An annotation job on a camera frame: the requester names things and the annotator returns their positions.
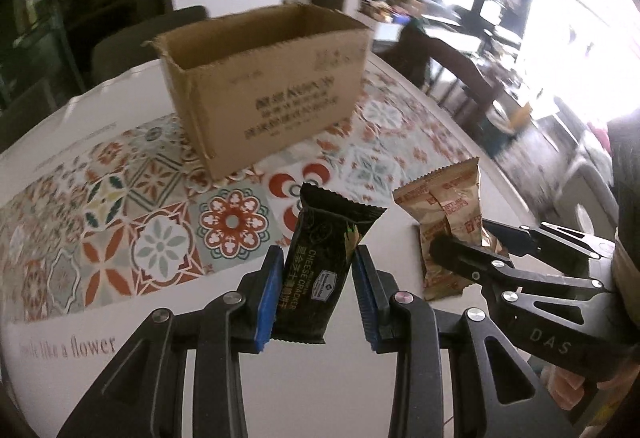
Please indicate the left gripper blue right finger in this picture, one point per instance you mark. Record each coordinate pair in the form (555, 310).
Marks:
(374, 288)

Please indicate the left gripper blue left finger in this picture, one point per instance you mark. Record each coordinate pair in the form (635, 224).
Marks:
(268, 287)

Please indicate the tan crinkled snack bag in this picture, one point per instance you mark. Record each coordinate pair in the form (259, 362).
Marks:
(446, 202)

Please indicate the dark cheese cracker pack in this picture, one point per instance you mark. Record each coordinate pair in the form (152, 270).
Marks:
(329, 228)

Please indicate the patterned table runner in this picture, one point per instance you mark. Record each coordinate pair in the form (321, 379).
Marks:
(107, 200)

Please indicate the dark upholstered chair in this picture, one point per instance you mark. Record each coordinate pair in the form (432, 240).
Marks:
(131, 46)

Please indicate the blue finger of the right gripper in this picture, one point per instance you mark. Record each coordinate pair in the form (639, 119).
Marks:
(548, 240)
(490, 270)

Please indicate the brown cardboard box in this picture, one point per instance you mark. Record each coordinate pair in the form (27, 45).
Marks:
(250, 84)

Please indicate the person's right hand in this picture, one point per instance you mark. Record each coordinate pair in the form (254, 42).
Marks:
(566, 388)

